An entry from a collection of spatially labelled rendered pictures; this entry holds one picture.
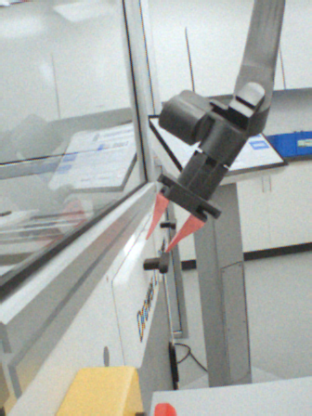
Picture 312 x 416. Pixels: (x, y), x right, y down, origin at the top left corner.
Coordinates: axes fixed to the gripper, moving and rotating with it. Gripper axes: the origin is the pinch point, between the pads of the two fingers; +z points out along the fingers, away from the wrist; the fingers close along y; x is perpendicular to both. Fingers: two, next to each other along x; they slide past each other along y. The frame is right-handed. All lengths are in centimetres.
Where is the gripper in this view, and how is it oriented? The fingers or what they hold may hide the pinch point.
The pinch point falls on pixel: (159, 240)
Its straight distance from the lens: 61.1
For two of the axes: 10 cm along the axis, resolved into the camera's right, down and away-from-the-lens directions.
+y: -8.4, -5.4, 0.3
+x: -1.3, 1.4, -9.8
